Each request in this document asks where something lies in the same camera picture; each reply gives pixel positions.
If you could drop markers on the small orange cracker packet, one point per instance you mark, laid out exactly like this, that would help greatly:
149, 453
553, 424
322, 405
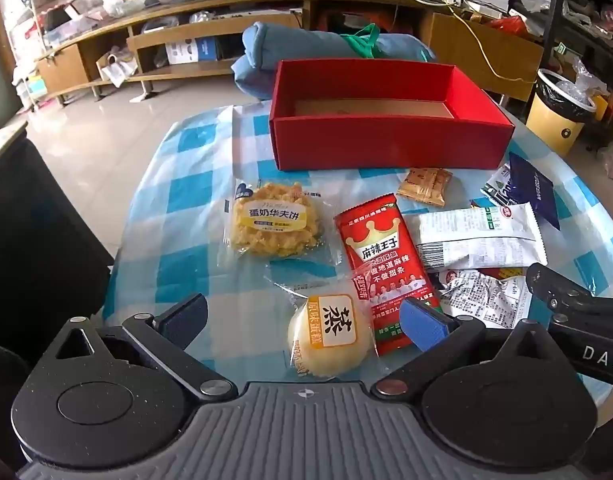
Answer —
424, 185

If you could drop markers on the long white snack packet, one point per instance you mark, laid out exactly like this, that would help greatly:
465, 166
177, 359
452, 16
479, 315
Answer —
476, 240

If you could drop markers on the white red packet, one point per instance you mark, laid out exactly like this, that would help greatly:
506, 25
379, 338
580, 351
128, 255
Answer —
481, 295

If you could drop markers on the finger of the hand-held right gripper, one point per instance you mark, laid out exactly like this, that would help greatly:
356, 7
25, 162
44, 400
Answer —
566, 295

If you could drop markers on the red spicy strip packet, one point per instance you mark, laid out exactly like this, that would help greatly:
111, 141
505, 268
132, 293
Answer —
381, 255

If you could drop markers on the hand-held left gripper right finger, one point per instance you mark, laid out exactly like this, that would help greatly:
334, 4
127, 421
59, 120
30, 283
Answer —
421, 325

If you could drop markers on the red cardboard box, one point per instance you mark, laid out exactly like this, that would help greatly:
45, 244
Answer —
386, 145

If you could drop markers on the white blue carton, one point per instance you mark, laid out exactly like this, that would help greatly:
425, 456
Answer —
186, 52

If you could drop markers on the wooden tv stand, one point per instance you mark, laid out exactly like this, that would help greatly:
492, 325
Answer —
481, 60

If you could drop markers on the round steamed cake packet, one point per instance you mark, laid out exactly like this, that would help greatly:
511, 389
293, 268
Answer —
331, 340

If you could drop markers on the dark blue packet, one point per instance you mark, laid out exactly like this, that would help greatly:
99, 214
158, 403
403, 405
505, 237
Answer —
533, 190

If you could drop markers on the rolled blue blanket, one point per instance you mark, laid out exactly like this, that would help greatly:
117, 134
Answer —
306, 42

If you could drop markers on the black metal shelf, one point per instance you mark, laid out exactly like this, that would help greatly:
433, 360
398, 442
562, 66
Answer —
561, 10

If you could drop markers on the red plastic bag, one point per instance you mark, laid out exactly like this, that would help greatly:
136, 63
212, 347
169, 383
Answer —
506, 25

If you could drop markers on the yellow trash bin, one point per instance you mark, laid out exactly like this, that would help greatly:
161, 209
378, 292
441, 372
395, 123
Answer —
551, 120

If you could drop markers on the dark chair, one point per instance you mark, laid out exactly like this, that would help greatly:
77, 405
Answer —
36, 235

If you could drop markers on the blue checkered tablecloth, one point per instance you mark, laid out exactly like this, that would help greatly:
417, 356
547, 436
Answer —
196, 170

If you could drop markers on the orange fabric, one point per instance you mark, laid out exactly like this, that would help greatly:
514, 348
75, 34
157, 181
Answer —
336, 15

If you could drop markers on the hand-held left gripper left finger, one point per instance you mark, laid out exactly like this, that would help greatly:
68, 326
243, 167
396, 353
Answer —
186, 317

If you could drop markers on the yellow waffle cake packet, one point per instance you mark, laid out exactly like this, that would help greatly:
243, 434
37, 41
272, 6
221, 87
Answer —
274, 220

